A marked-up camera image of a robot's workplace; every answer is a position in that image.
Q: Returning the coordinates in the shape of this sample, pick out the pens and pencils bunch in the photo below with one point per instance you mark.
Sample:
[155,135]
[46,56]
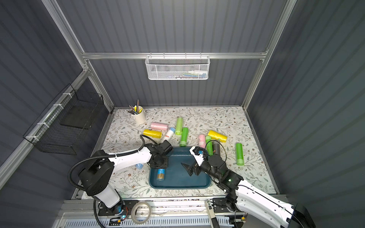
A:
[137,109]

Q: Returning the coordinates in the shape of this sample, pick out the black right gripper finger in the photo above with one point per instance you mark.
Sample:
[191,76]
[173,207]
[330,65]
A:
[188,168]
[197,171]

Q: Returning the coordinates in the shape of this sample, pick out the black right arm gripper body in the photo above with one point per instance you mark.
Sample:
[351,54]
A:
[196,167]

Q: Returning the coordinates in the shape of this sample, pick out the pink trash bag roll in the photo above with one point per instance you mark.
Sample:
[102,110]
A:
[202,141]
[159,126]

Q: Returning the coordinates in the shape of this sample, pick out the pale green roll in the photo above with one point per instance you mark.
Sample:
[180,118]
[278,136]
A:
[239,154]
[179,126]

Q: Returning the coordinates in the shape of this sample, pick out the white roll with red label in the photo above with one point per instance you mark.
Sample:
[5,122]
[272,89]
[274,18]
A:
[169,134]

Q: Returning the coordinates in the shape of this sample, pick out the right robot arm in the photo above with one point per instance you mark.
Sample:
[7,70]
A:
[243,196]

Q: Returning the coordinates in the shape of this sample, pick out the dark grey trash bag roll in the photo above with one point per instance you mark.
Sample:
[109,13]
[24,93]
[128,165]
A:
[216,148]

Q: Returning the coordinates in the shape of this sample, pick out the white roll with blue end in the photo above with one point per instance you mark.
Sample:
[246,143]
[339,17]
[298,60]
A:
[139,166]

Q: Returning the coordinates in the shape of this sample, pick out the white wire wall basket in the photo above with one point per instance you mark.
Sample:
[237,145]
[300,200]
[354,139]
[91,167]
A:
[158,68]

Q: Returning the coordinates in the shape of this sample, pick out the white pen holder cup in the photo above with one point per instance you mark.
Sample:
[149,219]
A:
[140,118]

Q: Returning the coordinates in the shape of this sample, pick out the teal plastic storage box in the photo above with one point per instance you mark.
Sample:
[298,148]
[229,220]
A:
[175,175]

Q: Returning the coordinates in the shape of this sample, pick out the bright green roll centre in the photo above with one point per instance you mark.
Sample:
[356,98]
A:
[184,137]

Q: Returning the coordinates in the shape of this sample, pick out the pale green roll centre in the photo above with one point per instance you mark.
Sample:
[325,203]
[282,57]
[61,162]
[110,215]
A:
[179,126]

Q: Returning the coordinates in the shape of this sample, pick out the black wire side basket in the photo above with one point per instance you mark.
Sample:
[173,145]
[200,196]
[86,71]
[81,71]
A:
[64,127]

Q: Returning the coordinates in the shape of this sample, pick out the bright green roll beside pink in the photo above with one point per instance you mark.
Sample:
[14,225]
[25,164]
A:
[209,145]

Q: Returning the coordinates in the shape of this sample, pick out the pale green roll far right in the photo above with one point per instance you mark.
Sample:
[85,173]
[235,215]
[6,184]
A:
[239,154]

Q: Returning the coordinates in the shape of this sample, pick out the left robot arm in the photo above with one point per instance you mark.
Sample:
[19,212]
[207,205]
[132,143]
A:
[97,170]

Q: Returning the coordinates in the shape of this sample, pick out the items in white basket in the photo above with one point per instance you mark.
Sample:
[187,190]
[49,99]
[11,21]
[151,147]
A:
[195,74]

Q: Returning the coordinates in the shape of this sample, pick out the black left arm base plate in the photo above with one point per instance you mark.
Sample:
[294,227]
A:
[123,208]

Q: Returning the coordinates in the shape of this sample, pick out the yellow trash bag roll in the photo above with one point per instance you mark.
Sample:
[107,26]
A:
[217,136]
[152,133]

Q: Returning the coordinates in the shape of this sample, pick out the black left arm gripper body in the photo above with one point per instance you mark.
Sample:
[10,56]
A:
[158,163]

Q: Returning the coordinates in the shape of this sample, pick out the clear packing tape roll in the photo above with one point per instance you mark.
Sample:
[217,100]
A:
[141,213]

